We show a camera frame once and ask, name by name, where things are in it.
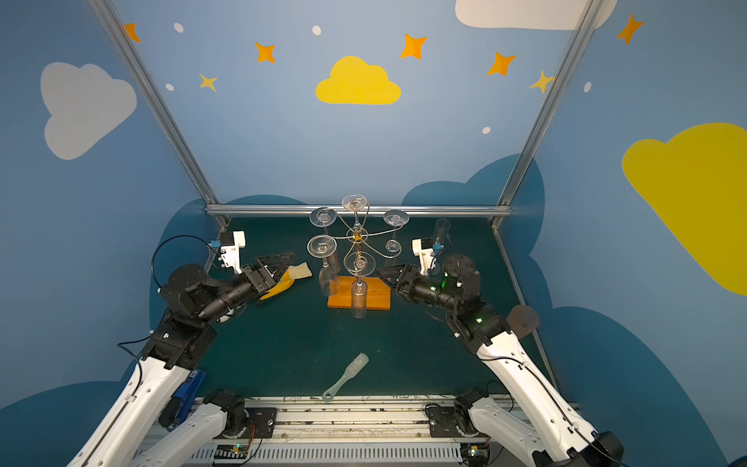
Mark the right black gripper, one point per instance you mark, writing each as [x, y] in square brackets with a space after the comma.
[409, 283]

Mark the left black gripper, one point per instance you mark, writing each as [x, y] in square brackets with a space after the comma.
[259, 276]

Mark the clear glass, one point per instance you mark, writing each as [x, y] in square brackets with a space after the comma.
[440, 233]
[323, 218]
[324, 247]
[357, 205]
[360, 265]
[396, 219]

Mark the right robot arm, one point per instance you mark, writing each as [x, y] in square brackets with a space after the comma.
[553, 433]

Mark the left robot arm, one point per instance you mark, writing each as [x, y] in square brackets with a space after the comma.
[195, 302]

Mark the orange wooden rack base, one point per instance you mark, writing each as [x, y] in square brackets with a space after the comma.
[350, 292]

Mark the yellow work glove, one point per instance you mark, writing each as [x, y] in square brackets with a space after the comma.
[291, 275]

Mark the clear glass top back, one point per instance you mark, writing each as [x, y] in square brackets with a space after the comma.
[357, 205]

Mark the brown round disc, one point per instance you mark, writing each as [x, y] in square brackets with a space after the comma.
[523, 320]

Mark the gold wire glass rack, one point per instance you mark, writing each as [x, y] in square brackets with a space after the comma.
[358, 236]

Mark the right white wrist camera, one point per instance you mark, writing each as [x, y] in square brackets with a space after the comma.
[428, 251]

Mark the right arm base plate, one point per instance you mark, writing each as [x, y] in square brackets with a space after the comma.
[448, 422]

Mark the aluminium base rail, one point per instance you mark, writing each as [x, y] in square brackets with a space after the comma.
[362, 421]

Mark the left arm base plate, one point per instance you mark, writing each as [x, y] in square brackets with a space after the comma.
[257, 423]

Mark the left aluminium post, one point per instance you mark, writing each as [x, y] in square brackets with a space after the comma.
[115, 30]

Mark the aluminium post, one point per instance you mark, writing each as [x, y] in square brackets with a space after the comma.
[567, 66]
[115, 30]

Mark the right aluminium post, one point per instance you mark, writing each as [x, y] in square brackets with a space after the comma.
[567, 66]

